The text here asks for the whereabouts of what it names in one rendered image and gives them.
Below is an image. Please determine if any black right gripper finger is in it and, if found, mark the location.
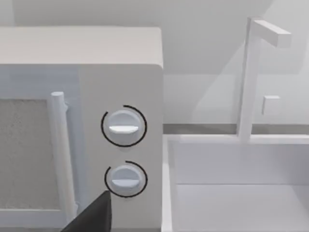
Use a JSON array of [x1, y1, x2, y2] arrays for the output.
[[60, 190, 112, 232]]

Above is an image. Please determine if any white sink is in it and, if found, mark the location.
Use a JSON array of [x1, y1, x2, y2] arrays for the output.
[[161, 133, 309, 232]]

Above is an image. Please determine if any tall white tap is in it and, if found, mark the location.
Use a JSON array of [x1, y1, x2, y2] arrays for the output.
[[238, 16, 292, 143]]

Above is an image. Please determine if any white microwave door handle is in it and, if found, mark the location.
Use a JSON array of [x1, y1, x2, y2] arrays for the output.
[[50, 91, 78, 223]]

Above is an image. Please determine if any microwave oven door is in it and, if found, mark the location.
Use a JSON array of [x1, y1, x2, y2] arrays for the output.
[[0, 67, 84, 232]]

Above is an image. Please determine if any pale microwave oven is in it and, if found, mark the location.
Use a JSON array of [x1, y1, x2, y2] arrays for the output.
[[0, 26, 164, 232]]

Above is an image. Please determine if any white microwave knob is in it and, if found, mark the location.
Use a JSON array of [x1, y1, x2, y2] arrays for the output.
[[106, 110, 141, 143], [109, 165, 143, 193]]

